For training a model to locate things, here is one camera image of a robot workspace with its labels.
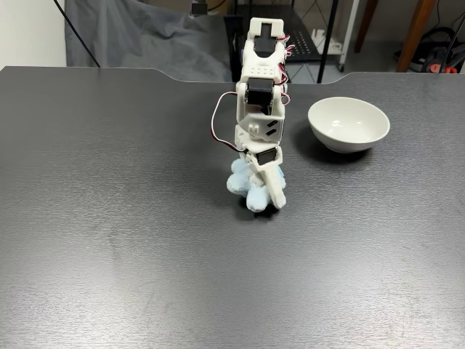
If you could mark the skyblue plush doll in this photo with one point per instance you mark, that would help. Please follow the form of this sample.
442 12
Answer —
254 203

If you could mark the white bowl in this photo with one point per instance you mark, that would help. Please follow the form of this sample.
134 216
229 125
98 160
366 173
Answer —
348 125

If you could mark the black upright panel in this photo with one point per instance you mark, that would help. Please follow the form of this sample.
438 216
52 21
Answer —
229 47

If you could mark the black metal rack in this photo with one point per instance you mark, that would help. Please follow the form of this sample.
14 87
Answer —
305 43

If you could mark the white metal rack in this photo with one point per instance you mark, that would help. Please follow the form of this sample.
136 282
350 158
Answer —
349 29

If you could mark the slim wooden leg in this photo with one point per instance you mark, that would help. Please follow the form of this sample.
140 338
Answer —
363 25

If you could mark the grey cloth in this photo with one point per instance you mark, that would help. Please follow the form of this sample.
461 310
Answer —
145 40

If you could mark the thick wooden leg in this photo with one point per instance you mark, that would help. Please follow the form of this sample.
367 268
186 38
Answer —
414 32

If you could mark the black red vacuum cleaner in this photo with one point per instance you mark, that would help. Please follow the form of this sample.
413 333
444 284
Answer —
436 40

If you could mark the black tripod leg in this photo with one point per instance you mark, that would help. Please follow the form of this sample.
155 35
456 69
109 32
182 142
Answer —
78 34

